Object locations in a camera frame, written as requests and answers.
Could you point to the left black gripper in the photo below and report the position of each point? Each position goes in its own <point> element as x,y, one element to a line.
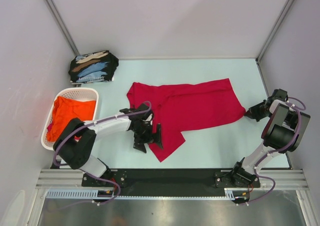
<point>156,137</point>

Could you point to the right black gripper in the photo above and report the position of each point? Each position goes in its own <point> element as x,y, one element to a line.
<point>252,112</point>

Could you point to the red t shirt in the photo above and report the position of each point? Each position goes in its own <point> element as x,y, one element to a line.
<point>186,107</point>

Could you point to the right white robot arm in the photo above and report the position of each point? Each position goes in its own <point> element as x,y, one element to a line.
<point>283,133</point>

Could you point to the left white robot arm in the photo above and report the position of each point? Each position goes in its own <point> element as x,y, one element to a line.
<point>76,142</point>

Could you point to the white plastic basket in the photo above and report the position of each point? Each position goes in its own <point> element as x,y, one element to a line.
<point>79,94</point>

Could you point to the orange t shirt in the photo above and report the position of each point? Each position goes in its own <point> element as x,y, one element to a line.
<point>64,110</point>

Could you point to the folded black printed t shirt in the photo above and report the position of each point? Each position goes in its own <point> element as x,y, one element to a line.
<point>93,67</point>

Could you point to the pink garment in basket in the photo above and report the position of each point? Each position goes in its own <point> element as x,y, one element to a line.
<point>49,127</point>

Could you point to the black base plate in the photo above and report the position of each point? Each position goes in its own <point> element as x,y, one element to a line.
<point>178,182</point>

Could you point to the aluminium frame rail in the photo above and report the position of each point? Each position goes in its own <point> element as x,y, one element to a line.
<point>285,179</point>

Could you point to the white slotted cable duct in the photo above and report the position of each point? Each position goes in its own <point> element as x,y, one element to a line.
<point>87,194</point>

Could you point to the right aluminium corner post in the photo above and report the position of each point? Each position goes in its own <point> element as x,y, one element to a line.
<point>275,28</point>

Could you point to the aluminium corner post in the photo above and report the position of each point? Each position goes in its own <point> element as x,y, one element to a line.
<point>275,28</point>
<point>61,25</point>

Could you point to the left aluminium corner post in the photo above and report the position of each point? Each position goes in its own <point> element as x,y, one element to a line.
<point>61,25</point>

